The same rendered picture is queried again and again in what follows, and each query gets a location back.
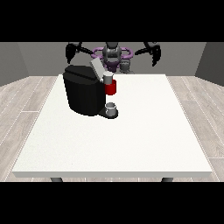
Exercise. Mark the red pod holder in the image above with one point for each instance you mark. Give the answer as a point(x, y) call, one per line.
point(110, 88)

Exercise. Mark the small grey coffee pod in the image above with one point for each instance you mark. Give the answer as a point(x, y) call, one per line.
point(108, 77)

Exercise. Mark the black coffee machine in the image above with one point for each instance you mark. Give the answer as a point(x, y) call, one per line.
point(82, 93)

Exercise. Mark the pale grey machine lid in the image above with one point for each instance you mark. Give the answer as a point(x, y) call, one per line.
point(98, 68)

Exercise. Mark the small grey cup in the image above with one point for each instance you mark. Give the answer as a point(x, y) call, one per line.
point(110, 108)

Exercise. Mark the grey and purple robot trunk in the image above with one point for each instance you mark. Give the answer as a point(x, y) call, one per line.
point(112, 52)

